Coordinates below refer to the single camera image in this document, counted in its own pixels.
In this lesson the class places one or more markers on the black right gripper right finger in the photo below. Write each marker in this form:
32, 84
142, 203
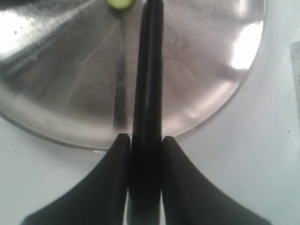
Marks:
189, 198

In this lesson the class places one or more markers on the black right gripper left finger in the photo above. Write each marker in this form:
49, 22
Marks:
99, 199

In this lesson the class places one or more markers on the black handled knife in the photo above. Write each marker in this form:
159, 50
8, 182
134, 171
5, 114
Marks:
146, 157

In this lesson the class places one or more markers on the green vegetable piece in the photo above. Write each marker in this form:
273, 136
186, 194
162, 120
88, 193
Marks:
121, 4

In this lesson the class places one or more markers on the round steel plate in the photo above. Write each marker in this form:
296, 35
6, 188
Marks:
68, 67

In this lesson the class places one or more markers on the wire metal utensil rack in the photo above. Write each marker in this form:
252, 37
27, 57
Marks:
295, 54

